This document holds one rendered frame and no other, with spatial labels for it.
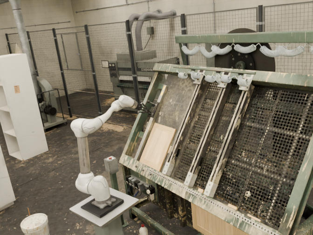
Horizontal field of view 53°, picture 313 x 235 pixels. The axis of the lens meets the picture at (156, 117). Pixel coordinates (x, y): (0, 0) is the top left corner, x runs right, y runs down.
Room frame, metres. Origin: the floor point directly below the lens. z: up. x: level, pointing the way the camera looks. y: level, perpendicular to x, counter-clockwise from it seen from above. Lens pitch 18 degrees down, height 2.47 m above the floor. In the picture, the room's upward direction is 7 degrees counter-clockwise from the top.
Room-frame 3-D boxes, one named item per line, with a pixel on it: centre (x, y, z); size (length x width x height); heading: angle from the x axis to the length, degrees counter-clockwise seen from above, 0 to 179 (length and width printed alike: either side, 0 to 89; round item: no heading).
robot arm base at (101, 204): (2.75, 0.60, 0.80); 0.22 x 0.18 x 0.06; 43
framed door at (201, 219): (2.54, -0.53, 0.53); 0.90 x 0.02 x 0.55; 36
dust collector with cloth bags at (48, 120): (8.18, 3.08, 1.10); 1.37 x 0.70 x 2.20; 47
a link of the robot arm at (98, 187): (2.77, 0.63, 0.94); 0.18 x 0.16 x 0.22; 54
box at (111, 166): (3.44, 0.60, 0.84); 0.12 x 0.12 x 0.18; 36
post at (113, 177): (3.44, 0.60, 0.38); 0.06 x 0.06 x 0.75; 36
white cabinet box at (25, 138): (6.29, 2.78, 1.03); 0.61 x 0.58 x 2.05; 47
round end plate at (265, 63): (3.43, -0.98, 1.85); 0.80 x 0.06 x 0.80; 36
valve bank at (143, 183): (3.13, 0.29, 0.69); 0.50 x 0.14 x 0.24; 36
